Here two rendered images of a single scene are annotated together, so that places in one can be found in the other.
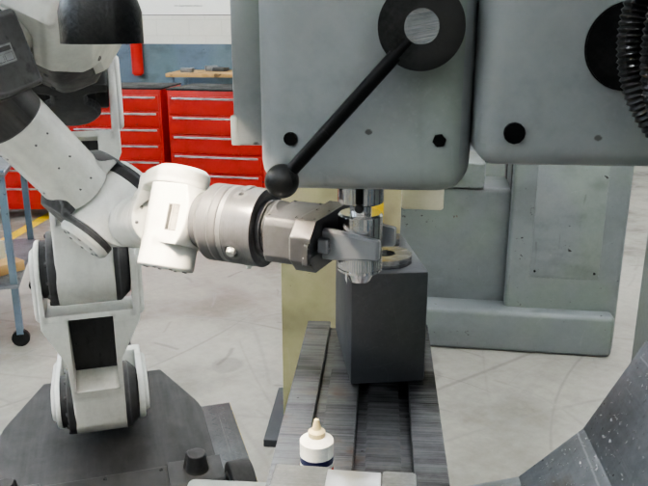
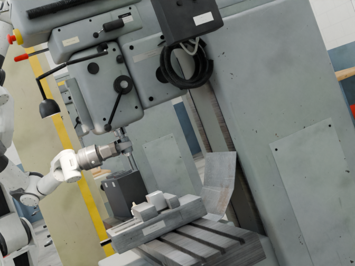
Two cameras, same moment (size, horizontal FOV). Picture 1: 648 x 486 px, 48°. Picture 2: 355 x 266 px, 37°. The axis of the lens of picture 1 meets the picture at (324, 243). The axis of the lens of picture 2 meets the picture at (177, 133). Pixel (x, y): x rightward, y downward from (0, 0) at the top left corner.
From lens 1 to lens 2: 1.36 m
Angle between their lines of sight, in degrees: 26
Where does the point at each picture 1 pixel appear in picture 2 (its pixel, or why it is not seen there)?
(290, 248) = (110, 150)
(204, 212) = (82, 155)
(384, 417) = not seen: hidden behind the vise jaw
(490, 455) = not seen: outside the picture
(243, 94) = (83, 119)
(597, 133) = (166, 93)
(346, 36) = (108, 92)
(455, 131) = (138, 104)
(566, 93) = (157, 87)
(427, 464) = not seen: hidden behind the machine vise
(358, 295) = (121, 186)
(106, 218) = (36, 188)
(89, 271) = (16, 233)
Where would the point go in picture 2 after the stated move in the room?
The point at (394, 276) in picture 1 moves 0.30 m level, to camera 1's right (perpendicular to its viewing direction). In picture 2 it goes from (129, 174) to (185, 151)
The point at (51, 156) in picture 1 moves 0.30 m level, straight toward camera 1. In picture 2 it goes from (15, 172) to (52, 160)
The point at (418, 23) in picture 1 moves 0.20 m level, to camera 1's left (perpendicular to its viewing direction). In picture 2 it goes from (123, 84) to (72, 101)
